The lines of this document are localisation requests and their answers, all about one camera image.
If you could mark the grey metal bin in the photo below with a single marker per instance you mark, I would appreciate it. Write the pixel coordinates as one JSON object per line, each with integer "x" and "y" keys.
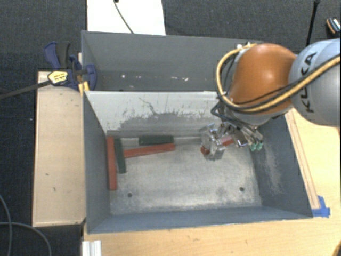
{"x": 170, "y": 177}

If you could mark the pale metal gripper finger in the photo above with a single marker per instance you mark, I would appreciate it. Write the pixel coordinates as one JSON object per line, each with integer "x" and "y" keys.
{"x": 216, "y": 153}
{"x": 210, "y": 135}

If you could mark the red-brown block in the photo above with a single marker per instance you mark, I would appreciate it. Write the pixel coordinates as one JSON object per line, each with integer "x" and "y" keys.
{"x": 149, "y": 150}
{"x": 228, "y": 140}
{"x": 112, "y": 167}

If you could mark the pale wood flat board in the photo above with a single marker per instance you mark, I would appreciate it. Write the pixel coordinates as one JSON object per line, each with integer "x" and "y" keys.
{"x": 60, "y": 153}

